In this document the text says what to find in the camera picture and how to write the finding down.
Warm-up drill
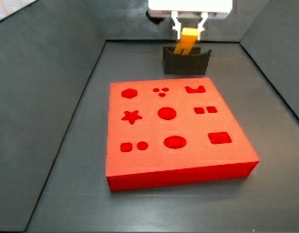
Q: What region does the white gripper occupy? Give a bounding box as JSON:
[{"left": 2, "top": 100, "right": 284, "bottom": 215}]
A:
[{"left": 148, "top": 0, "right": 234, "bottom": 41}]

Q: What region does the black curved fixture stand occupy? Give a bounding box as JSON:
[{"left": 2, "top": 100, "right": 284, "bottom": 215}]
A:
[{"left": 163, "top": 46, "right": 211, "bottom": 75}]

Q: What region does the red block with shaped holes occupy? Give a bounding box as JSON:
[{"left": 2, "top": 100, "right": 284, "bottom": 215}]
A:
[{"left": 105, "top": 77, "right": 259, "bottom": 191}]

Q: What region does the yellow two-pronged peg object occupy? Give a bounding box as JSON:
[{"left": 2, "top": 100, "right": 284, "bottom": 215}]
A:
[{"left": 173, "top": 27, "right": 199, "bottom": 56}]

